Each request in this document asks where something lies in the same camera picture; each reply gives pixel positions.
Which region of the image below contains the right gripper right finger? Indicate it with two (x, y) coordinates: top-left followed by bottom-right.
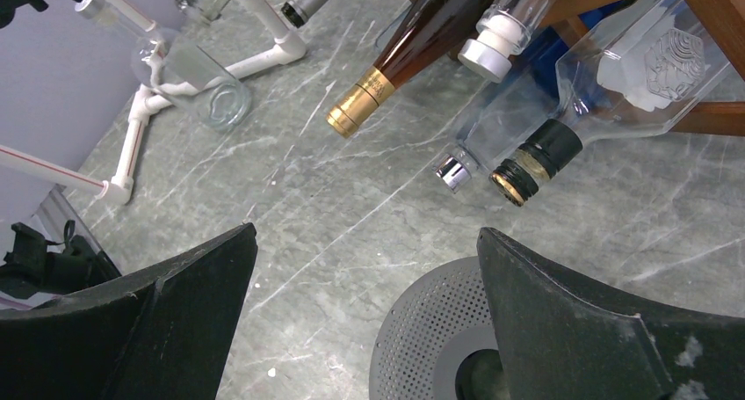
(477, 227), (744, 399)

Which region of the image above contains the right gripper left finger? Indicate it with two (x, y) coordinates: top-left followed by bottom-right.
(1, 224), (258, 399)

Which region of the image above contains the clear bottle dark label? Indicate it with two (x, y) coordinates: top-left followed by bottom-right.
(75, 0), (251, 131)

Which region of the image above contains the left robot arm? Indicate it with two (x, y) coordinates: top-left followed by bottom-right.
(1, 0), (122, 299)

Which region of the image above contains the clear bottle chrome cap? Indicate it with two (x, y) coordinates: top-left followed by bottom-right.
(432, 64), (559, 193)

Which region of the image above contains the clear square bottle black cap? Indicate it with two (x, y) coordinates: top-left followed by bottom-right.
(490, 0), (734, 207)

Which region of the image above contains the large clear bottle white stopper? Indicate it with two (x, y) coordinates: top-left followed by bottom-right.
(458, 0), (556, 83)

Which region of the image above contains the brown wooden wine rack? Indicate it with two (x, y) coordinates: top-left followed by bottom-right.
(411, 0), (732, 142)

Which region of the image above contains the brown bottle gold foil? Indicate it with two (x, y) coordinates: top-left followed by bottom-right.
(327, 0), (495, 138)

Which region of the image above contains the dark grey foam spool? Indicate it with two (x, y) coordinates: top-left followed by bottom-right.
(369, 257), (510, 399)

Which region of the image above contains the white pvc pipe stand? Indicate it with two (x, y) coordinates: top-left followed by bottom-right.
(1, 0), (306, 205)

